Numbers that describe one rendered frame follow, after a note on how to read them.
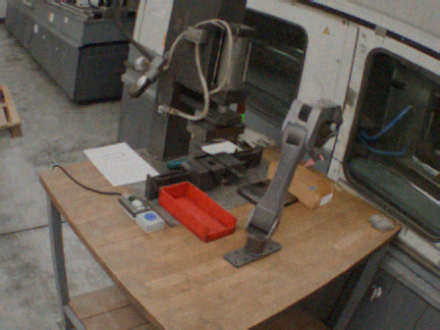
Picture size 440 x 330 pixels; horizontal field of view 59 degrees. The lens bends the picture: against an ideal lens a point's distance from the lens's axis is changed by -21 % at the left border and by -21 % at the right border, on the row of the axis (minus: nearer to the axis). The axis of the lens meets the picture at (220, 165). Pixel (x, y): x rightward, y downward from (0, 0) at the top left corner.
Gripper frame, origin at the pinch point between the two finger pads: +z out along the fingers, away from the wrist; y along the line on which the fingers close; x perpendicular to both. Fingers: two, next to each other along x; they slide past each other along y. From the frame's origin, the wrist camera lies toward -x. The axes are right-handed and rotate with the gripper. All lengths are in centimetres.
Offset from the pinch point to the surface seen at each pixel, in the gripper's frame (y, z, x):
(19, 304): 12, 132, 94
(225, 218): -7.9, 11.4, 34.6
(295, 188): -8.1, 11.9, -2.5
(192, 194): 6.0, 20.9, 33.6
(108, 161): 36, 42, 45
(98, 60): 232, 213, -99
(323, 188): -13.9, 8.6, -13.6
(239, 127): 17.9, 4.3, 14.1
